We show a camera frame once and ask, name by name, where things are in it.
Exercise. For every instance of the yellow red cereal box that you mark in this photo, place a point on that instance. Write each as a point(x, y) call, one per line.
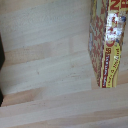
point(111, 50)

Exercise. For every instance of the black object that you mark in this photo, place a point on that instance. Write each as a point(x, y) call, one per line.
point(1, 56)

